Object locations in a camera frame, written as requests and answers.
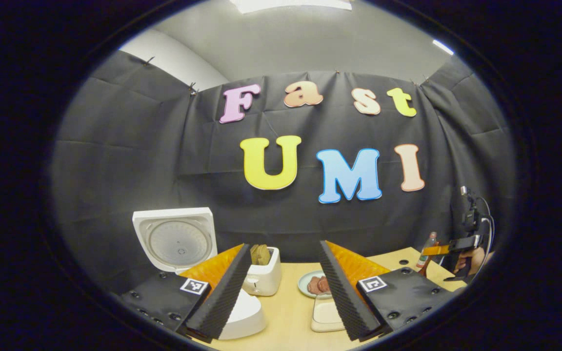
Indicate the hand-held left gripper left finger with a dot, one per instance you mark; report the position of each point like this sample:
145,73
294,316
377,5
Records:
227,297

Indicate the clear plastic water bottle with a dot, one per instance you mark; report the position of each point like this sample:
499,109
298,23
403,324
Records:
426,258

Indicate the black backdrop cloth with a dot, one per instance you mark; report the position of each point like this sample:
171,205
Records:
125,161

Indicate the white rice cooker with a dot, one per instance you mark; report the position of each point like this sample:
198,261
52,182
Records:
178,239

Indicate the brown bread slice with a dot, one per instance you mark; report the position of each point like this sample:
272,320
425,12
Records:
255,254
266,254

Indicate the red meat slices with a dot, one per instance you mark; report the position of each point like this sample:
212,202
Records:
317,285

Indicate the pale green plate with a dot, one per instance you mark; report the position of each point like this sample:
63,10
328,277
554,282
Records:
303,285

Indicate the small ceiling light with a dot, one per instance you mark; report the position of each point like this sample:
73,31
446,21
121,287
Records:
443,47

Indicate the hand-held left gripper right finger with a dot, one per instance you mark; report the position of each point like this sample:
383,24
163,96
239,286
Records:
347,302

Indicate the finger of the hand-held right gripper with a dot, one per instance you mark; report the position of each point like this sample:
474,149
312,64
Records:
464,243

